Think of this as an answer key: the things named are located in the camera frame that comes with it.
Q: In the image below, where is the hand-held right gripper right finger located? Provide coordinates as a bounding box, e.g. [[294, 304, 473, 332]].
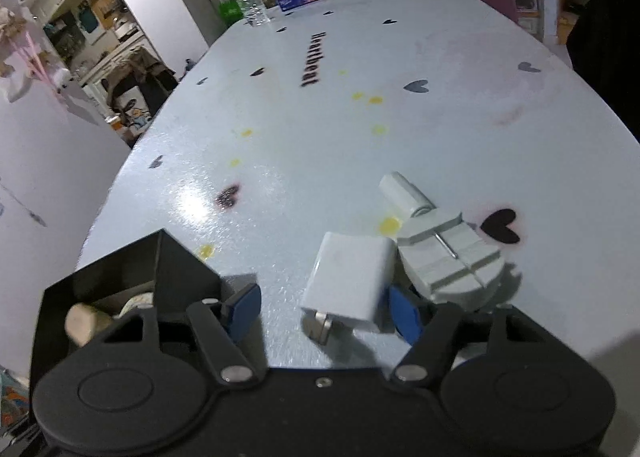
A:
[[387, 284, 551, 385]]

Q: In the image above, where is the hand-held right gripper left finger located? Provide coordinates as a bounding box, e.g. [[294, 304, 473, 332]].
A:
[[90, 284, 263, 386]]

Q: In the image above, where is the white charger adapter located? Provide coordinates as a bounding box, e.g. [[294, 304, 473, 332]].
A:
[[300, 231, 396, 345]]

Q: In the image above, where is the white watch link tool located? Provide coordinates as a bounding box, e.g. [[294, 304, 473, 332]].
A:
[[378, 172, 503, 310]]

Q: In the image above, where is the black cardboard box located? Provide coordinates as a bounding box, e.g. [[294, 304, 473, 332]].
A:
[[30, 229, 224, 380]]

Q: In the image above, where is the beige earbuds case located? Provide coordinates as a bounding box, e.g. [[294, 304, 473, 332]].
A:
[[65, 303, 113, 348]]

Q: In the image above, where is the heart print tablecloth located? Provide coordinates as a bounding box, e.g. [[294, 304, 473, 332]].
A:
[[75, 0, 640, 373]]

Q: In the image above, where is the green plastic bag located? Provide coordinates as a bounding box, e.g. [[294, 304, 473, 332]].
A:
[[217, 0, 242, 28]]

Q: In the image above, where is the dark cloth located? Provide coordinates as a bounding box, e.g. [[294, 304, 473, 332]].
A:
[[565, 0, 640, 144]]

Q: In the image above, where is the pink lanyard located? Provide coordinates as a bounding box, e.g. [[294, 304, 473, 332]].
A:
[[15, 32, 63, 94]]

